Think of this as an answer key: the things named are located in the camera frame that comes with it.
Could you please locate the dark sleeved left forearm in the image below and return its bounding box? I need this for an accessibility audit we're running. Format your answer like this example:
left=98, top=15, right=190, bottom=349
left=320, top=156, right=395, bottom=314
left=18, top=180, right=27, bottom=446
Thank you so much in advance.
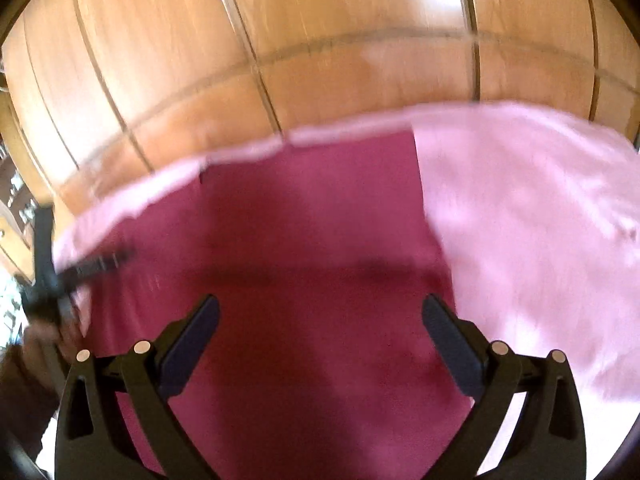
left=0, top=344, right=60, bottom=460

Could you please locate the pink bed cover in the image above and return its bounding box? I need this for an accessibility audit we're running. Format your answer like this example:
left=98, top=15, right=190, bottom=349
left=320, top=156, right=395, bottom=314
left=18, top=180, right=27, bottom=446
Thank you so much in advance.
left=54, top=103, right=639, bottom=477

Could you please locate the wooden shelf unit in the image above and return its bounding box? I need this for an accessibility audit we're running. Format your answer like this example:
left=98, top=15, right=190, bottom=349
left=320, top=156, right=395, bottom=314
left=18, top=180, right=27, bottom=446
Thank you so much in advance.
left=0, top=142, right=38, bottom=281

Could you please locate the maroon long-sleeve shirt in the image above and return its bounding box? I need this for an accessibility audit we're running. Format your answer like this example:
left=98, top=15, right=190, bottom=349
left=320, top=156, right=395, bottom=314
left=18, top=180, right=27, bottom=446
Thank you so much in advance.
left=86, top=132, right=470, bottom=479

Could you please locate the person's left hand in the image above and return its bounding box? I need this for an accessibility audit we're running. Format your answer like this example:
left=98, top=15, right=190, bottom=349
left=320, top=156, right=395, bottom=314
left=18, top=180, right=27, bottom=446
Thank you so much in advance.
left=21, top=310, right=84, bottom=392

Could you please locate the wooden wardrobe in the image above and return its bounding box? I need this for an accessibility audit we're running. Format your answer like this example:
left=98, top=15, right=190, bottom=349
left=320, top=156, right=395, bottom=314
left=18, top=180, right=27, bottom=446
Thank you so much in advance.
left=0, top=0, right=640, bottom=212

